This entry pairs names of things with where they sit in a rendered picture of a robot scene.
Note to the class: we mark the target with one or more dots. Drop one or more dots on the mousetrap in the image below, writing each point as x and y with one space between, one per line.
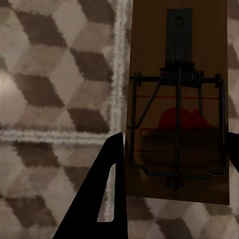
177 123

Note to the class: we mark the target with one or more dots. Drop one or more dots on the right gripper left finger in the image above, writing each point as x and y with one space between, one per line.
80 222

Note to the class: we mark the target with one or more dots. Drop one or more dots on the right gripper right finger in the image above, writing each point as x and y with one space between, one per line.
233 143

